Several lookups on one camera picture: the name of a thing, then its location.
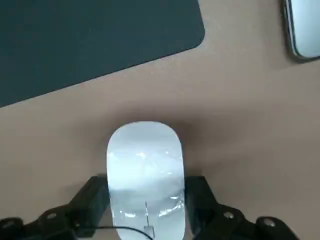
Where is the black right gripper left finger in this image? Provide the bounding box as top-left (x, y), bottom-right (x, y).
top-left (0, 176), bottom-right (111, 240)

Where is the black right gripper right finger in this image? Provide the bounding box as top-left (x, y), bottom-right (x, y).
top-left (184, 176), bottom-right (301, 240)

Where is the white computer mouse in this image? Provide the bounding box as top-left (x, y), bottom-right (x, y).
top-left (106, 121), bottom-right (187, 240)

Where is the black mouse pad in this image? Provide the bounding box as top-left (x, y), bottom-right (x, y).
top-left (0, 0), bottom-right (206, 108)

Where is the silver closed laptop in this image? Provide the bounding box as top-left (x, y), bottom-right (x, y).
top-left (283, 0), bottom-right (320, 62)

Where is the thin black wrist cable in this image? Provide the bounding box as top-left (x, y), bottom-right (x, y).
top-left (77, 225), bottom-right (156, 240)

